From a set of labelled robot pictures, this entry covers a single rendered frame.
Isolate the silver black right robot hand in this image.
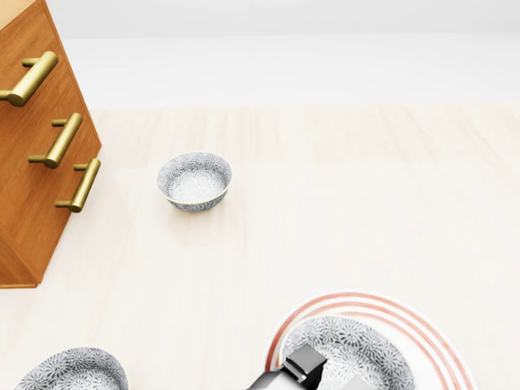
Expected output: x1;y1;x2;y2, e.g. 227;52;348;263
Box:
246;344;375;390

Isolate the grey floral patterned bowl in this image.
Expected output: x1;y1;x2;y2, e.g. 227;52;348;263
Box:
156;151;234;214
13;345;131;390
280;315;417;390

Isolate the white plate with red rings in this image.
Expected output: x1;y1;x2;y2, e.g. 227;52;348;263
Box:
263;288;479;390

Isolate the wooden cabinet drawer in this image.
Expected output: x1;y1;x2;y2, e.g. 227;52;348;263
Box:
22;112;103;288
0;58;90;265
0;0;68;214

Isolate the wooden cabinet with drawers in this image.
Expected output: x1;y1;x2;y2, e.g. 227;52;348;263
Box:
0;0;103;290

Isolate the brass drawer handle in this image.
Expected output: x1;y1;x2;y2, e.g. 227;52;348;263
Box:
0;50;59;108
28;112;84;170
54;158;102;214

